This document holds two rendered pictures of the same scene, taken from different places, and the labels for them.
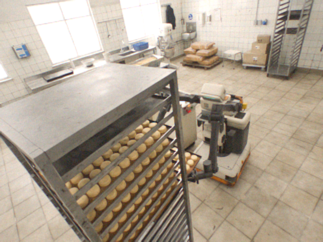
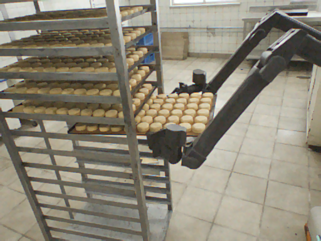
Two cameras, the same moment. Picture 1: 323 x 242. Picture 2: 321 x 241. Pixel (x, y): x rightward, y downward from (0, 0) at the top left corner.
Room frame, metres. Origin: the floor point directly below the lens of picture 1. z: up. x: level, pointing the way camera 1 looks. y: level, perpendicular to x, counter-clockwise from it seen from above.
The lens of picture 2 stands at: (0.56, -0.92, 1.51)
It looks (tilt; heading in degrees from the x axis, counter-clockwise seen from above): 28 degrees down; 64
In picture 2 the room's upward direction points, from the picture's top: 5 degrees counter-clockwise
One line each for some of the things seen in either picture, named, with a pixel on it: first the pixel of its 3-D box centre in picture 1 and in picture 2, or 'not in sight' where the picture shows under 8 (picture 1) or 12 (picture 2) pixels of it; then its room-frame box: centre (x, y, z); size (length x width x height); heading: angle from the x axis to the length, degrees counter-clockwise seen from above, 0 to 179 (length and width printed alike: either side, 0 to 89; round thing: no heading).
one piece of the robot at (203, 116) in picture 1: (210, 120); not in sight; (1.64, -0.51, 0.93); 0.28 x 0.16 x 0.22; 47
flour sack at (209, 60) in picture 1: (208, 59); not in sight; (6.03, -1.83, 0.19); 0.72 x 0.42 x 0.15; 131
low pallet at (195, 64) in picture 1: (201, 62); not in sight; (6.26, -1.63, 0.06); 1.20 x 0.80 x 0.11; 39
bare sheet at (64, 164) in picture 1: (96, 119); not in sight; (0.76, 0.29, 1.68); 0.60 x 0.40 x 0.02; 137
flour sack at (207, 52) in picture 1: (207, 51); not in sight; (6.03, -1.79, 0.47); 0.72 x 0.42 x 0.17; 132
